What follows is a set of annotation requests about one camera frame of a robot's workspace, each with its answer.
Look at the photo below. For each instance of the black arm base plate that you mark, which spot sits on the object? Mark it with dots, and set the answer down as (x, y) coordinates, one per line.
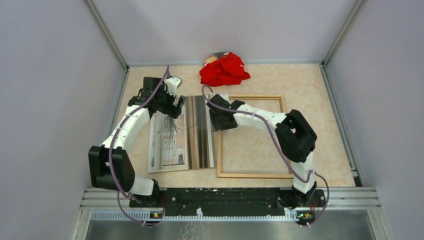
(228, 202)

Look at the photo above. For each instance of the printed photo sheet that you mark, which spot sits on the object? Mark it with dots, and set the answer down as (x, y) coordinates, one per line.
(183, 143)

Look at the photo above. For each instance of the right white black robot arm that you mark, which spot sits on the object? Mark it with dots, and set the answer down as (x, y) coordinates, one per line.
(293, 137)

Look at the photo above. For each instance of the wooden picture frame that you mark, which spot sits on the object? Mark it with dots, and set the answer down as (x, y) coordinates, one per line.
(249, 153)

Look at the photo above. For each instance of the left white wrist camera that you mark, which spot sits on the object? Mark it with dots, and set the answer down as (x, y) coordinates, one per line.
(172, 85)

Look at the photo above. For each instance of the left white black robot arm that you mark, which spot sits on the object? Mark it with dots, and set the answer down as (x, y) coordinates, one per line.
(109, 163)

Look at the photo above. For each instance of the aluminium front rail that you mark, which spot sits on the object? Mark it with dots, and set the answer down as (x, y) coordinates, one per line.
(101, 204)

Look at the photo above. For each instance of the red crumpled cloth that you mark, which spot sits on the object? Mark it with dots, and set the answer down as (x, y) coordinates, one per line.
(223, 69)

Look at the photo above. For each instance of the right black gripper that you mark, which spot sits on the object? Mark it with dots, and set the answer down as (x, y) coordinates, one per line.
(217, 125)

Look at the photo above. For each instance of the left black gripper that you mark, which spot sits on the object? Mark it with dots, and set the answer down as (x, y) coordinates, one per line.
(171, 110)

